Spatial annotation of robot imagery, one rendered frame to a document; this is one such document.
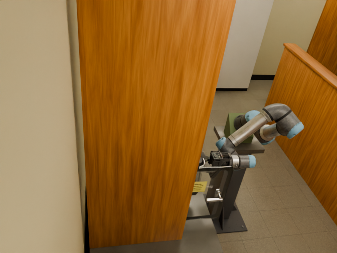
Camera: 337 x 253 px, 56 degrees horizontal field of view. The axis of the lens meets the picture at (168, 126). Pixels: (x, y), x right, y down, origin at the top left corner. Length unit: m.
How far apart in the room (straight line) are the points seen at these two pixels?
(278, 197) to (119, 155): 2.57
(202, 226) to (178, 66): 1.08
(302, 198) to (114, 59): 3.03
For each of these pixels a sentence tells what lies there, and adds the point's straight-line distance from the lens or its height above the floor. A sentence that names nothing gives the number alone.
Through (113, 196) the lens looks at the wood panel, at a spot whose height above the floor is 1.33.
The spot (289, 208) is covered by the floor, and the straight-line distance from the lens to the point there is 3.61.
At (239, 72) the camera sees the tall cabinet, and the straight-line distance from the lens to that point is 5.15.
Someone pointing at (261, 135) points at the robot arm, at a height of 1.16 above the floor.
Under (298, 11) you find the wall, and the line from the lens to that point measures 5.72.
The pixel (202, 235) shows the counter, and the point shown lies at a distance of 1.89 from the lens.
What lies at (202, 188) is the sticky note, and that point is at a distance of 1.69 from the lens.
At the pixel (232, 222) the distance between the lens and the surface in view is 3.23.
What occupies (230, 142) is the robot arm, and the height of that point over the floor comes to 1.30.
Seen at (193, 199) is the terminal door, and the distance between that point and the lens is 1.74.
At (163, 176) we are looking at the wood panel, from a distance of 1.44.
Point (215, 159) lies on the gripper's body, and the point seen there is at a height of 1.31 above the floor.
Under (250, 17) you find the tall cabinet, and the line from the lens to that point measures 4.85.
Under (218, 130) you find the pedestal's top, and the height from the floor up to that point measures 0.94.
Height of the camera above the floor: 2.45
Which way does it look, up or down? 36 degrees down
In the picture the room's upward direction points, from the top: 8 degrees clockwise
